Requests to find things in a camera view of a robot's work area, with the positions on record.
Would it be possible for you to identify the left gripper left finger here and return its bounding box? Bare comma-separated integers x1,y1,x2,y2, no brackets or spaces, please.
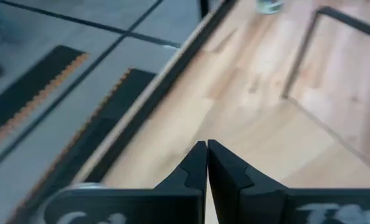
153,139,209,224

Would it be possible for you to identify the black aluminium table frame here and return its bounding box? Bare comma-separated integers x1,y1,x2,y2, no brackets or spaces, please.
83,0,239,184

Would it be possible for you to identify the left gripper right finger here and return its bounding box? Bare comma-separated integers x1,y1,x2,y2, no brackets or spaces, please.
207,139,288,224

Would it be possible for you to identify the wooden shelf with black frames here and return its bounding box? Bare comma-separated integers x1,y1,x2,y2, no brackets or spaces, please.
280,5,370,178

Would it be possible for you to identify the white can with carrot print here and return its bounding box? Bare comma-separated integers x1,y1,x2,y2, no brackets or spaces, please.
255,0,286,15

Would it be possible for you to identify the black mat with orange stripes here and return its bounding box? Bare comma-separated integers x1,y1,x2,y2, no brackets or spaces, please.
6,67,157,224
0,45,90,151

